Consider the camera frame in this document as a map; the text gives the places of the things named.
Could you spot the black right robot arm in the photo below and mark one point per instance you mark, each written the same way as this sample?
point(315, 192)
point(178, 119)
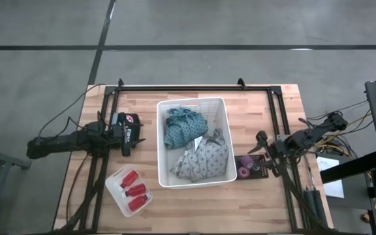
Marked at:
point(315, 132)

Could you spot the grey patterned cloth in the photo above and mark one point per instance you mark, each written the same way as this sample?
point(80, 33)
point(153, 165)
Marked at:
point(204, 160)

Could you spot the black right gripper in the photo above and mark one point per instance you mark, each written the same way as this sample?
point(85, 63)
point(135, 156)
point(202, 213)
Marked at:
point(281, 150)

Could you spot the black first aid kit pouch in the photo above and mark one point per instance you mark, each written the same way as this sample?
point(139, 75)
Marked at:
point(134, 130)

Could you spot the purple bandage roll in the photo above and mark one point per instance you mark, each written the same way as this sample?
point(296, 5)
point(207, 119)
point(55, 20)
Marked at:
point(247, 161)

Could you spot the teal patterned cloth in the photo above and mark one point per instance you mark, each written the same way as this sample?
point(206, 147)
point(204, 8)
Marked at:
point(184, 127)

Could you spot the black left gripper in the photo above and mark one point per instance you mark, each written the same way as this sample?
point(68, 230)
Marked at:
point(119, 135)

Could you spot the white paper sheet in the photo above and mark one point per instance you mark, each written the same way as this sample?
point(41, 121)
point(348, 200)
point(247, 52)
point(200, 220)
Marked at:
point(333, 186)

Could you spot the small black plastic basket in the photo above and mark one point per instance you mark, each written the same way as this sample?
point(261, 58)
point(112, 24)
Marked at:
point(261, 174)

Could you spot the grey bandage roll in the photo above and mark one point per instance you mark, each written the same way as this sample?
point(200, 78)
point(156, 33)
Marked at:
point(256, 167)

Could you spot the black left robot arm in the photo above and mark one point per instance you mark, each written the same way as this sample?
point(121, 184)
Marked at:
point(67, 140)

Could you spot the black bar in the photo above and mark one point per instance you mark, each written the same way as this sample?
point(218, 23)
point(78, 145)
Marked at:
point(351, 166)

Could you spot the pink bandage roll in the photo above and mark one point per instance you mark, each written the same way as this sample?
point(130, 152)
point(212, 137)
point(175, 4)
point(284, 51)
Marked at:
point(243, 172)

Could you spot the black metal table frame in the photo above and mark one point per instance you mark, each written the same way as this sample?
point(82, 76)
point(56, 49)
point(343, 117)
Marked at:
point(191, 88)

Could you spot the red bottle with white cap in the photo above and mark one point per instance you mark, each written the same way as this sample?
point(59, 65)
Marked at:
point(135, 190)
point(129, 179)
point(139, 202)

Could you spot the white perforated plastic basket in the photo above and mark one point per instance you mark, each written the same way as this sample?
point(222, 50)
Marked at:
point(165, 130)

